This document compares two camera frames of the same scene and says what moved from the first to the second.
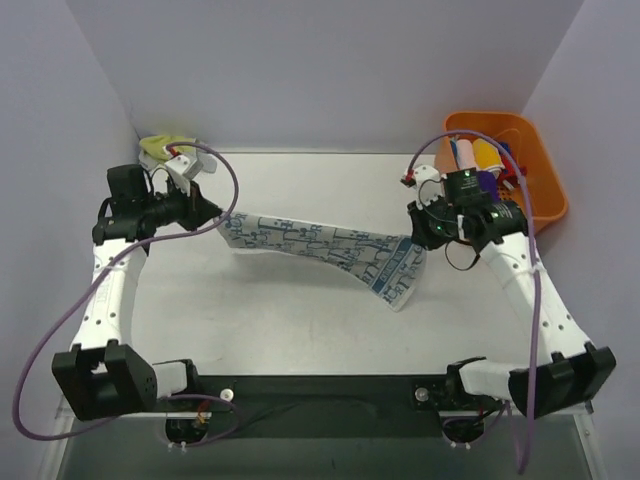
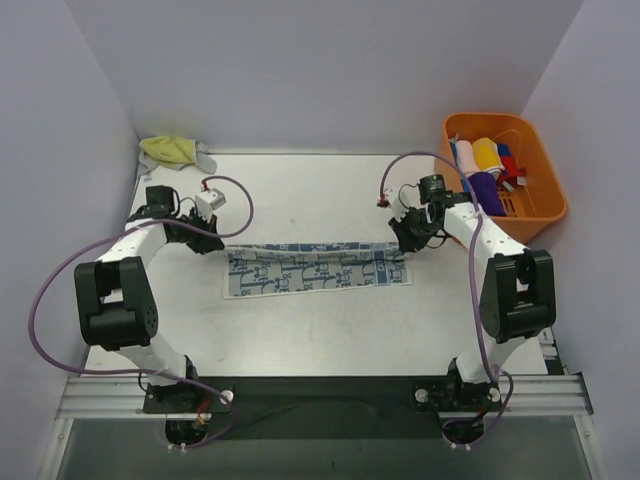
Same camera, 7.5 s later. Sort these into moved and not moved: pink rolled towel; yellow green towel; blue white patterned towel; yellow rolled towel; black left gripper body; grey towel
Moved: blue white patterned towel; black left gripper body
Not moved: yellow green towel; pink rolled towel; grey towel; yellow rolled towel
